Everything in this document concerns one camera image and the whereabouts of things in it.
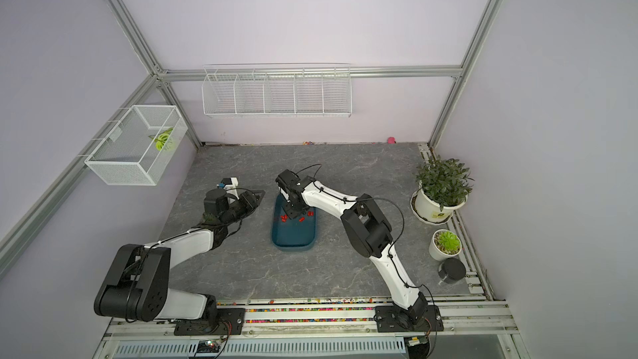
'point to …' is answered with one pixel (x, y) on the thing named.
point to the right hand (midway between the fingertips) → (294, 207)
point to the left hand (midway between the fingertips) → (264, 195)
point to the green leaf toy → (164, 140)
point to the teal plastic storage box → (296, 233)
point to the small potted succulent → (444, 244)
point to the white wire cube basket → (137, 151)
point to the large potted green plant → (444, 186)
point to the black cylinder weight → (451, 270)
